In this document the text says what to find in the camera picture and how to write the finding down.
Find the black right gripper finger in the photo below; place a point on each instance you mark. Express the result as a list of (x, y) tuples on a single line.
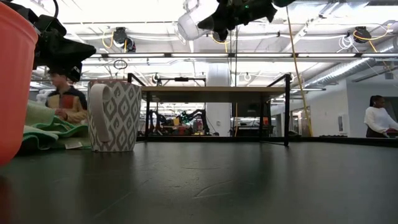
[(214, 22)]

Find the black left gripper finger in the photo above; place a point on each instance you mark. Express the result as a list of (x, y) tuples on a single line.
[(81, 54)]

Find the clear glass mug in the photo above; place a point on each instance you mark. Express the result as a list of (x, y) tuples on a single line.
[(189, 28)]

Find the orange plastic mug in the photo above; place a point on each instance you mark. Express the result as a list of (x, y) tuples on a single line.
[(15, 77)]

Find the grey white patterned mug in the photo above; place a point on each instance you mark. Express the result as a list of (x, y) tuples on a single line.
[(124, 118)]

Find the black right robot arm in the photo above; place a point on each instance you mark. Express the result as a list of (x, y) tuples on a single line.
[(283, 2)]

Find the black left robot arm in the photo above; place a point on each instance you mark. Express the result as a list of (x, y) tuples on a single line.
[(26, 12)]

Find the wooden shelf with black legs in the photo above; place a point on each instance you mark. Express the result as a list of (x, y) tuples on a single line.
[(202, 91)]

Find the white lumpy object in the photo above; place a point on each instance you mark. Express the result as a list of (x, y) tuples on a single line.
[(42, 97)]

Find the person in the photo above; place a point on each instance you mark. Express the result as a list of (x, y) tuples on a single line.
[(66, 102), (377, 119)]

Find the green microfibre cloth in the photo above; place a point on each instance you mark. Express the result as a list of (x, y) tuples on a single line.
[(40, 118)]

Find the black computer case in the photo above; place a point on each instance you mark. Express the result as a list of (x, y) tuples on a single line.
[(248, 110)]

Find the background robot workstation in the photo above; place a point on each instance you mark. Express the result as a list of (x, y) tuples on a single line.
[(192, 115)]

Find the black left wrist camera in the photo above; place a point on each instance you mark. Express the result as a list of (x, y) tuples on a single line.
[(51, 28)]

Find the white wall dispenser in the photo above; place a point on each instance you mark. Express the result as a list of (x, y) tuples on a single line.
[(343, 124)]

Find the black aluminium table frame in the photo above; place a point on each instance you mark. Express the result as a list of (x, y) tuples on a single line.
[(342, 140)]

